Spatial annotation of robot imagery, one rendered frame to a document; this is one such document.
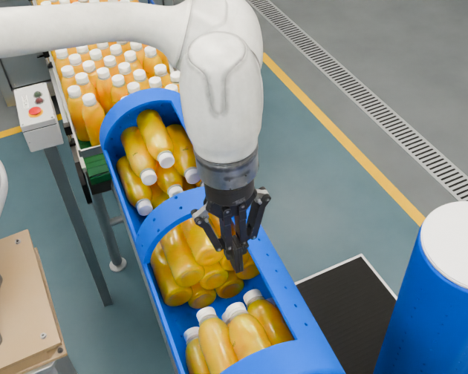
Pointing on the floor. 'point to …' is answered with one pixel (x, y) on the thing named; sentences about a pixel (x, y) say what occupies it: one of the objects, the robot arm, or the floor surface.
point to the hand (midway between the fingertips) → (235, 254)
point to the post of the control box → (77, 222)
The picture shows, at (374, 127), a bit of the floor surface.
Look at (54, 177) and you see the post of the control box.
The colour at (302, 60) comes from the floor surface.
